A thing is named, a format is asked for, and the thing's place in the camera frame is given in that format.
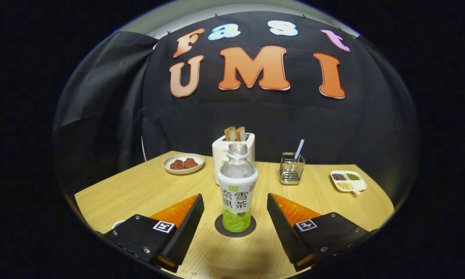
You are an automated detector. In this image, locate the metal wire utensil holder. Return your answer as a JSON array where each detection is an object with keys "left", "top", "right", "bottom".
[{"left": 279, "top": 152, "right": 306, "bottom": 185}]

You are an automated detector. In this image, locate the white divided dish with grains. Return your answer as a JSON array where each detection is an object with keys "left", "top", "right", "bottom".
[{"left": 330, "top": 170, "right": 368, "bottom": 194}]

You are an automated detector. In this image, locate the wooden table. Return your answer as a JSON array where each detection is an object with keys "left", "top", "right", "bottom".
[{"left": 74, "top": 150, "right": 395, "bottom": 279}]

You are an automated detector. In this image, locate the dark brown round coaster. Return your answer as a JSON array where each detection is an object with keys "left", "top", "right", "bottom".
[{"left": 214, "top": 214, "right": 257, "bottom": 238}]

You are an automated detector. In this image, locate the white round plate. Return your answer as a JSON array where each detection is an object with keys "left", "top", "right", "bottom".
[{"left": 163, "top": 153, "right": 205, "bottom": 175}]

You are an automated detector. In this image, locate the white toaster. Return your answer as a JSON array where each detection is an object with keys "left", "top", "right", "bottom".
[{"left": 212, "top": 133, "right": 256, "bottom": 175}]

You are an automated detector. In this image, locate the clear juice bottle white green label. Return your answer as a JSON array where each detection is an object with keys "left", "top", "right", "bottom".
[{"left": 217, "top": 143, "right": 259, "bottom": 233}]

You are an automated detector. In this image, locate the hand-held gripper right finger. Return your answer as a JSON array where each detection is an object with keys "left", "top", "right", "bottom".
[{"left": 266, "top": 193, "right": 376, "bottom": 272}]

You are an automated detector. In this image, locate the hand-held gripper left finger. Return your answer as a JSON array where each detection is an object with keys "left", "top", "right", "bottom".
[{"left": 104, "top": 193, "right": 205, "bottom": 273}]

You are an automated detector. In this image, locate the black backdrop cloth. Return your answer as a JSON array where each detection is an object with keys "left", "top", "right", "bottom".
[{"left": 53, "top": 11, "right": 419, "bottom": 206}]

